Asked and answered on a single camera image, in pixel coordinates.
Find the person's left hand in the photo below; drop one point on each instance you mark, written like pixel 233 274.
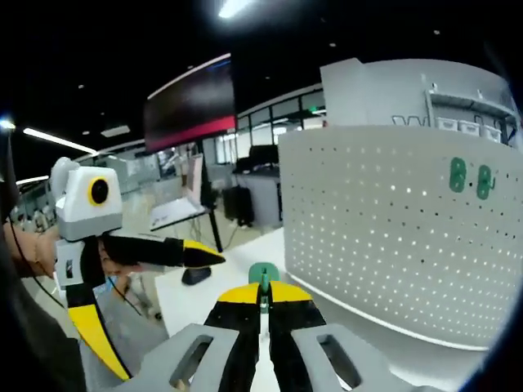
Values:
pixel 46 253

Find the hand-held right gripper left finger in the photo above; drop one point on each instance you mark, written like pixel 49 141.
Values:
pixel 237 326

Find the black monitor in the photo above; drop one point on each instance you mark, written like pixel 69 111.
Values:
pixel 263 157

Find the ceiling light strip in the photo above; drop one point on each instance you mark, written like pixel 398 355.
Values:
pixel 57 139
pixel 235 8

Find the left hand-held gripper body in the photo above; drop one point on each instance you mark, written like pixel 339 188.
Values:
pixel 81 208

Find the white metal shelf rack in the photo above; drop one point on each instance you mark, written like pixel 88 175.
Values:
pixel 470 102

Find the black round object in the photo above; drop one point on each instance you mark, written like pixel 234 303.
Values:
pixel 196 277

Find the black computer tower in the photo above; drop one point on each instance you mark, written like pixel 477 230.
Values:
pixel 238 206

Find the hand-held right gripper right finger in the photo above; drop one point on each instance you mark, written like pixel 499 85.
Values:
pixel 294 326

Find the white perforated mounting plate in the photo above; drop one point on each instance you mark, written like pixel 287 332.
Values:
pixel 367 245

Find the large dark wall screen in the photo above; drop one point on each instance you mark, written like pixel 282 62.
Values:
pixel 192 106

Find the white side table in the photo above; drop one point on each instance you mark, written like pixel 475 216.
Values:
pixel 175 212

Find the person's dark clothing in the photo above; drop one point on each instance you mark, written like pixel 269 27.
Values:
pixel 32 347

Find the white storage bin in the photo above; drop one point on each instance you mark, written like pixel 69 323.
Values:
pixel 469 127
pixel 446 124
pixel 492 133

